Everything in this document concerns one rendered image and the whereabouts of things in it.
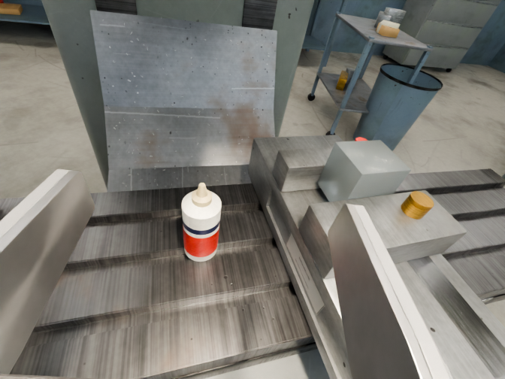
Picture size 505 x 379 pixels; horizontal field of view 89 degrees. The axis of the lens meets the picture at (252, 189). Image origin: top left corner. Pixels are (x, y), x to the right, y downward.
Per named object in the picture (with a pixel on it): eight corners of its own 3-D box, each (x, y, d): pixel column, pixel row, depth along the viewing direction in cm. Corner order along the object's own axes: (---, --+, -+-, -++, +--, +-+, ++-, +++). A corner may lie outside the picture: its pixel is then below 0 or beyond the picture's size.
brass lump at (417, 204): (427, 218, 26) (439, 206, 24) (410, 220, 25) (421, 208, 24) (412, 201, 27) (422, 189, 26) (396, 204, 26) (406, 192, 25)
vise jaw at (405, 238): (443, 253, 28) (470, 231, 25) (322, 281, 23) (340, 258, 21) (406, 211, 32) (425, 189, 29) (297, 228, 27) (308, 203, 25)
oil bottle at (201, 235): (219, 259, 31) (227, 198, 24) (185, 265, 30) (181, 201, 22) (215, 232, 34) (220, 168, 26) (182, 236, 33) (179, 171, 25)
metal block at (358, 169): (382, 209, 30) (412, 169, 25) (337, 215, 28) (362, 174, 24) (357, 178, 33) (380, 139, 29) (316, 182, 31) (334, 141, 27)
